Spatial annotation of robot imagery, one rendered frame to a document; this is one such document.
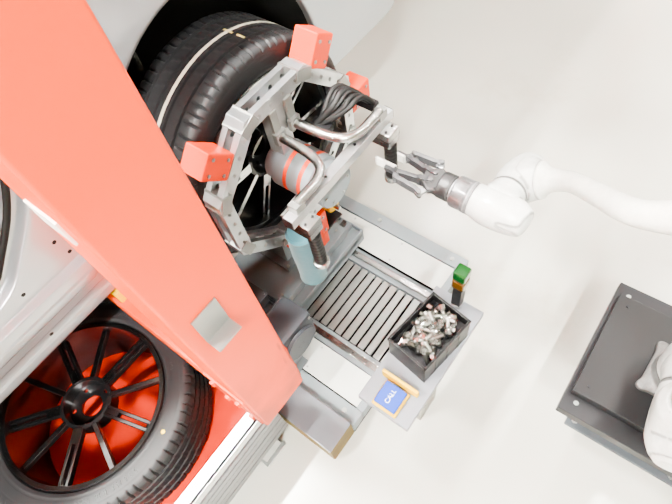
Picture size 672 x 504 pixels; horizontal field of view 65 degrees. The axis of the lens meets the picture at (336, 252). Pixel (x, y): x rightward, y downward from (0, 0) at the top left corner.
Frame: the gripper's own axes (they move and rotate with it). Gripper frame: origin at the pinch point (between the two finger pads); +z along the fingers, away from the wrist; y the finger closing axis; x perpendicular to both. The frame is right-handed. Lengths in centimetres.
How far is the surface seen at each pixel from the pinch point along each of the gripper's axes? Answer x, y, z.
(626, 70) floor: -82, 166, -27
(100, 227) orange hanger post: 66, -72, -9
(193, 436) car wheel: -44, -90, 13
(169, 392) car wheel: -33, -84, 23
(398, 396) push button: -35, -47, -33
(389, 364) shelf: -38, -39, -25
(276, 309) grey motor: -42, -44, 18
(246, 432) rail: -44, -79, 0
